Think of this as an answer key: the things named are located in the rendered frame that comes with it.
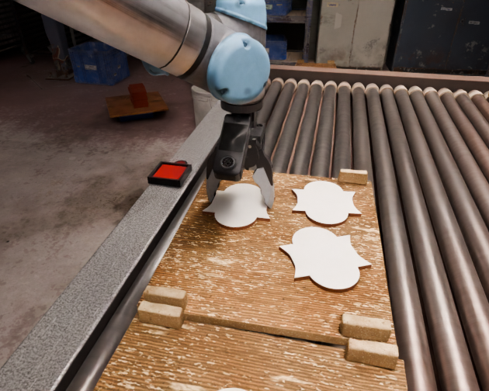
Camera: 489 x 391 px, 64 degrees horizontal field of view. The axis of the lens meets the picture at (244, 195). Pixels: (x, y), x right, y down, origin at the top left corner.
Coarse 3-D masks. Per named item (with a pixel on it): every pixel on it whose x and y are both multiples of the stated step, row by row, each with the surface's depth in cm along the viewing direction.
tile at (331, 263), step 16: (304, 240) 65; (320, 240) 65; (336, 240) 65; (288, 256) 63; (304, 256) 62; (320, 256) 62; (336, 256) 62; (352, 256) 62; (304, 272) 59; (320, 272) 59; (336, 272) 59; (352, 272) 59; (320, 288) 57; (336, 288) 56; (352, 288) 57
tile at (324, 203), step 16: (304, 192) 78; (320, 192) 78; (336, 192) 78; (352, 192) 78; (304, 208) 73; (320, 208) 73; (336, 208) 73; (352, 208) 73; (320, 224) 70; (336, 224) 70
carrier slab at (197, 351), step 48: (144, 336) 50; (192, 336) 50; (240, 336) 50; (96, 384) 45; (144, 384) 45; (192, 384) 45; (240, 384) 45; (288, 384) 45; (336, 384) 45; (384, 384) 45
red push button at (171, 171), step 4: (164, 164) 90; (160, 168) 89; (164, 168) 89; (168, 168) 89; (172, 168) 89; (176, 168) 89; (180, 168) 89; (184, 168) 89; (156, 172) 87; (160, 172) 87; (164, 172) 87; (168, 172) 87; (172, 172) 87; (176, 172) 87; (180, 172) 87; (156, 176) 86; (160, 176) 86; (164, 176) 86; (168, 176) 86; (172, 176) 86; (176, 176) 86; (180, 176) 86
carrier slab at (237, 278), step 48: (288, 192) 79; (192, 240) 66; (240, 240) 66; (288, 240) 66; (192, 288) 57; (240, 288) 57; (288, 288) 57; (384, 288) 57; (288, 336) 52; (336, 336) 51
